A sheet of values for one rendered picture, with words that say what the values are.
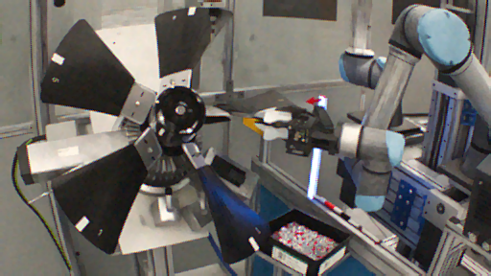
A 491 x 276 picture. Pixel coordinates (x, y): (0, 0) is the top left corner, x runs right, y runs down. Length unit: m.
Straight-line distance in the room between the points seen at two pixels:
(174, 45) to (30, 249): 1.24
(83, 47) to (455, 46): 0.84
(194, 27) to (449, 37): 0.65
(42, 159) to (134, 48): 0.50
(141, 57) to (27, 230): 1.00
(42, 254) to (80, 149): 1.02
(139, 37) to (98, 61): 0.38
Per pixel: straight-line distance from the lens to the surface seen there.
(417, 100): 5.29
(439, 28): 0.85
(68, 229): 1.73
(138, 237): 1.11
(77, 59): 0.98
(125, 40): 1.31
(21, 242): 1.92
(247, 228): 0.97
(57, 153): 1.02
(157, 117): 0.90
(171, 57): 1.07
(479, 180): 0.82
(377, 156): 0.90
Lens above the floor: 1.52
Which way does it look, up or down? 22 degrees down
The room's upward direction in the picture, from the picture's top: 3 degrees clockwise
